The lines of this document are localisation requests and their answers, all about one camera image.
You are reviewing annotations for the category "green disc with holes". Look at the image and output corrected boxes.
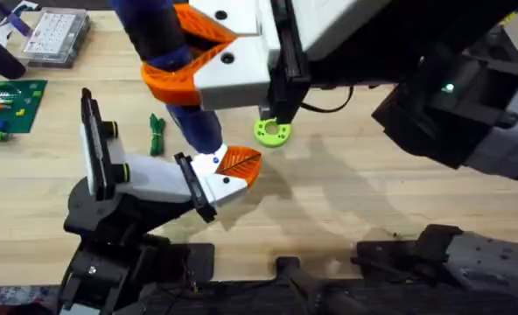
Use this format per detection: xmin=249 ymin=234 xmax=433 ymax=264
xmin=253 ymin=117 xmax=292 ymax=149

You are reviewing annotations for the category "black cable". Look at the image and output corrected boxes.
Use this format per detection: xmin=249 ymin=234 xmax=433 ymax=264
xmin=300 ymin=86 xmax=355 ymax=115

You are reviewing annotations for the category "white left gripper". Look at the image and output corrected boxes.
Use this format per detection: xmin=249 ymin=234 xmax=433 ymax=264
xmin=64 ymin=143 xmax=263 ymax=236

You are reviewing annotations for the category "white box with purple strap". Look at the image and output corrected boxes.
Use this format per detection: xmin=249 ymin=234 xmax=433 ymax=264
xmin=0 ymin=0 xmax=39 ymax=50

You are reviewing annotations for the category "green board with toy blocks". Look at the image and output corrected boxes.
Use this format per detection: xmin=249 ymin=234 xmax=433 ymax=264
xmin=0 ymin=79 xmax=48 ymax=143

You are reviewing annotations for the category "blue electric screwdriver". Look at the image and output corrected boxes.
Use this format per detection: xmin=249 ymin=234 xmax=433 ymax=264
xmin=109 ymin=0 xmax=225 ymax=156

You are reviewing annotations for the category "green toy vegetable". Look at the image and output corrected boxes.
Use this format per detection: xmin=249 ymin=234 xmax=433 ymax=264
xmin=148 ymin=113 xmax=167 ymax=158

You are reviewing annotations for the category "clear plastic parts box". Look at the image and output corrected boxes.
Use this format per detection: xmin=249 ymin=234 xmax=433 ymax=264
xmin=21 ymin=6 xmax=92 ymax=70

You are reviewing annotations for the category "black rail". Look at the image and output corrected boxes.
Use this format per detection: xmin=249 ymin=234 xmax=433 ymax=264
xmin=144 ymin=255 xmax=518 ymax=315

